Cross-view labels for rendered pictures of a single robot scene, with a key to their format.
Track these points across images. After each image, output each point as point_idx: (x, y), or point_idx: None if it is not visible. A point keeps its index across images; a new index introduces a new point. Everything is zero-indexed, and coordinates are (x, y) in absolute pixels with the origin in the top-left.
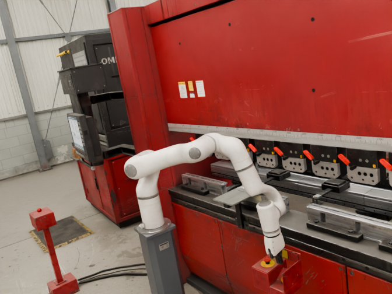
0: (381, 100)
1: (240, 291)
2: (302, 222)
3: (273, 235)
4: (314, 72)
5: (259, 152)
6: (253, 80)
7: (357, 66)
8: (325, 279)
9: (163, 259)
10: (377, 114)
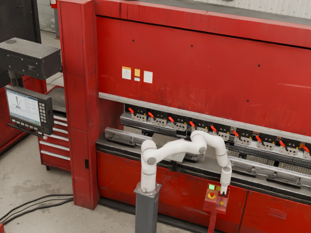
0: (287, 114)
1: None
2: (218, 166)
3: (228, 185)
4: (251, 91)
5: (196, 126)
6: (202, 84)
7: (279, 96)
8: (233, 196)
9: (154, 207)
10: (282, 119)
